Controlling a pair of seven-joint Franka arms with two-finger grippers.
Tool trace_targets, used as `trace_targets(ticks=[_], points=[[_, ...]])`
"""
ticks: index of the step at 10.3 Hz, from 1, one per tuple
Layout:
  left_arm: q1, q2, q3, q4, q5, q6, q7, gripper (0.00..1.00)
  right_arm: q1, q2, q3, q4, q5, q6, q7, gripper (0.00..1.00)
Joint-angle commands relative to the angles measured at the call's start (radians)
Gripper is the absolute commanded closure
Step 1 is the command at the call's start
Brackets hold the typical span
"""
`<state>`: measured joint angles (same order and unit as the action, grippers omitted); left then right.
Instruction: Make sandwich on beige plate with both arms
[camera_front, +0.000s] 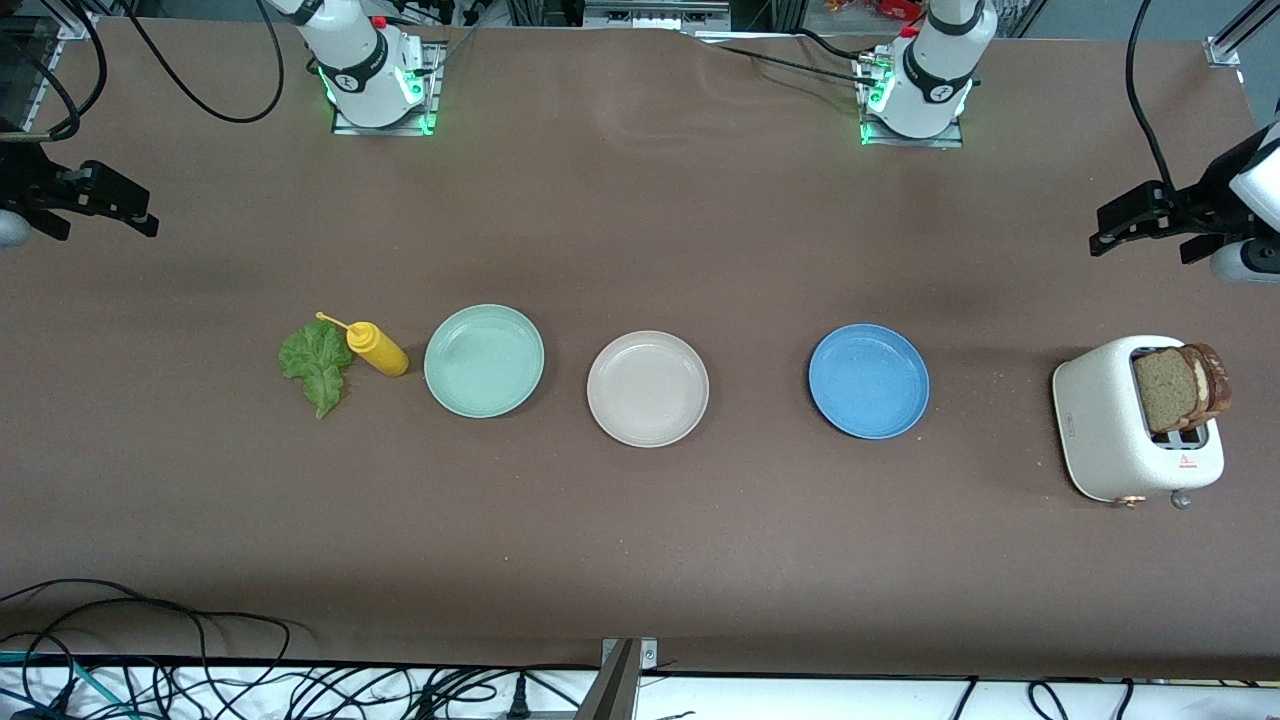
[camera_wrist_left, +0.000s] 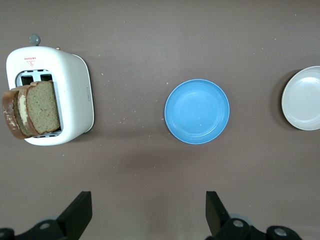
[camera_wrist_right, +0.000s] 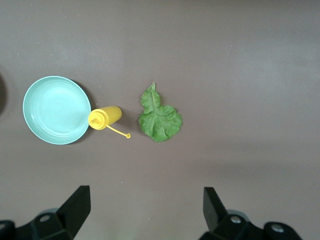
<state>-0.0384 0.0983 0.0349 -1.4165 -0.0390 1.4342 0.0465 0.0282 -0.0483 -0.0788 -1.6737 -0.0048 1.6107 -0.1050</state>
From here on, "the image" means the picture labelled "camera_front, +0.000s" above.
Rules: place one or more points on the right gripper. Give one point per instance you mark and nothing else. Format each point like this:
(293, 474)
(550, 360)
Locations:
(22, 180)

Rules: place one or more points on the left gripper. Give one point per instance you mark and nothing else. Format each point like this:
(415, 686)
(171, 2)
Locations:
(1212, 193)

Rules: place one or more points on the brown bread slice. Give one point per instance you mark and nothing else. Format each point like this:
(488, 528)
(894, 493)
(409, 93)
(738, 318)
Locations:
(1165, 390)
(1215, 380)

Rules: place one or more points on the green lettuce leaf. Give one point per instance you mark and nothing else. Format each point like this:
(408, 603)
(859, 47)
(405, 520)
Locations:
(318, 365)

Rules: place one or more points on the beige plate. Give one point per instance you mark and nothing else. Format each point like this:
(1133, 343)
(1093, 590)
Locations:
(648, 388)

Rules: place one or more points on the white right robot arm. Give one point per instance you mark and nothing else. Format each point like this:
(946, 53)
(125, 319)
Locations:
(365, 75)

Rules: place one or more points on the blue plate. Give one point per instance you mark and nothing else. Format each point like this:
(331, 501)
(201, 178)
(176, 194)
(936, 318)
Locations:
(868, 380)

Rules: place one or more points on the mint green plate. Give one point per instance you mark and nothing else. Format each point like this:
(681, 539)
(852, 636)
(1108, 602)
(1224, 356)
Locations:
(484, 360)

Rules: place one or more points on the white toaster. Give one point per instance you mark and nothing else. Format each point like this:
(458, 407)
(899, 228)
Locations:
(1100, 430)

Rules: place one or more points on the yellow mustard squeeze bottle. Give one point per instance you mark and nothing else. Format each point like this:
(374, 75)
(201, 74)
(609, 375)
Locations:
(380, 350)

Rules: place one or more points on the red snack packets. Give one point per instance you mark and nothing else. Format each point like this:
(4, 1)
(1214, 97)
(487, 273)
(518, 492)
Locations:
(880, 8)

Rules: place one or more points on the silver metal device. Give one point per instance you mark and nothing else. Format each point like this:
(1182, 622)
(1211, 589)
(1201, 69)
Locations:
(655, 15)

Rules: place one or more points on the white ledge board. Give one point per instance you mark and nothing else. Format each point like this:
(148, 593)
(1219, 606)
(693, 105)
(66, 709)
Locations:
(800, 700)

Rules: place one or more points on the black power plug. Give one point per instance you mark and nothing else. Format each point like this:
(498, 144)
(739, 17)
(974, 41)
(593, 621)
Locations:
(517, 700)

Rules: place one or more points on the aluminium frame profile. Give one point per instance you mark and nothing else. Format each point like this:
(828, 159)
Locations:
(75, 22)
(1228, 45)

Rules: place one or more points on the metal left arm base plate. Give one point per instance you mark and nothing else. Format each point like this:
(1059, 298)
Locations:
(915, 143)

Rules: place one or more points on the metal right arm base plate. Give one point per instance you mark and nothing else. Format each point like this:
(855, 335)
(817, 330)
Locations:
(433, 90)

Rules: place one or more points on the aluminium bracket profile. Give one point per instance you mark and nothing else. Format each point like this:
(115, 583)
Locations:
(620, 680)

